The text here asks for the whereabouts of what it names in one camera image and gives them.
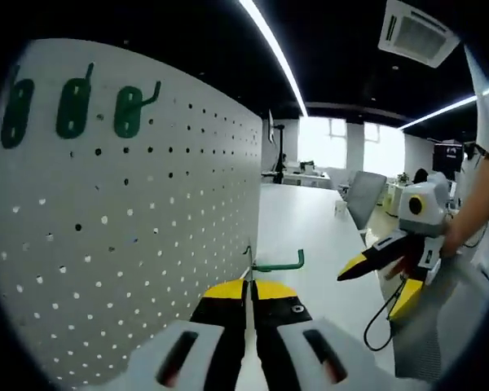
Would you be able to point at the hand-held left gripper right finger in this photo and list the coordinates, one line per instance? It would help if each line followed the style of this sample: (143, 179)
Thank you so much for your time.
(277, 326)

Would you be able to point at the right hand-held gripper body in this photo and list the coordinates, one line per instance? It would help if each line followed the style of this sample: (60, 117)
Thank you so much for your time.
(430, 212)

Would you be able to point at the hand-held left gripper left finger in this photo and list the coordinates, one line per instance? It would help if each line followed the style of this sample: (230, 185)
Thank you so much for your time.
(224, 326)

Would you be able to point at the green hook assembly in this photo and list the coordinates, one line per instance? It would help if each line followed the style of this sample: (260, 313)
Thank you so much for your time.
(127, 114)
(70, 110)
(16, 118)
(281, 266)

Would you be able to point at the white perforated mounting plate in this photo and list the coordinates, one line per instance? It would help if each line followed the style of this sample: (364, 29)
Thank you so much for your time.
(106, 228)

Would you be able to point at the person's right hand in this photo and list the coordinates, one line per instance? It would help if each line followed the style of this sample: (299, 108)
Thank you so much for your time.
(454, 240)

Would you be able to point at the dark monitor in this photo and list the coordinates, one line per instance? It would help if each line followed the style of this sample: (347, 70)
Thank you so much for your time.
(448, 156)

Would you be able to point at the small white box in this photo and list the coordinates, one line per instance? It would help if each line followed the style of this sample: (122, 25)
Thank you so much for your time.
(340, 208)

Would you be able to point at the grey office chair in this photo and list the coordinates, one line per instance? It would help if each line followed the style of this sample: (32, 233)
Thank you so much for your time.
(366, 195)

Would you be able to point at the long ceiling light strip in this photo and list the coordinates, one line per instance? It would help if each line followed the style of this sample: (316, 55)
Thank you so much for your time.
(440, 112)
(277, 53)

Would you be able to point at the person's white shirt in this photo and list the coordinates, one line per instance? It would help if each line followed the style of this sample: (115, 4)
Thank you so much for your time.
(487, 122)

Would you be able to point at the black tripod stand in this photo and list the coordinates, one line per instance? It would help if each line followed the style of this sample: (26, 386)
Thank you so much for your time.
(280, 146)

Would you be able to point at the white ceiling air vent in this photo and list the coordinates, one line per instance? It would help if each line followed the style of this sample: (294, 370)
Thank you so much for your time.
(419, 32)

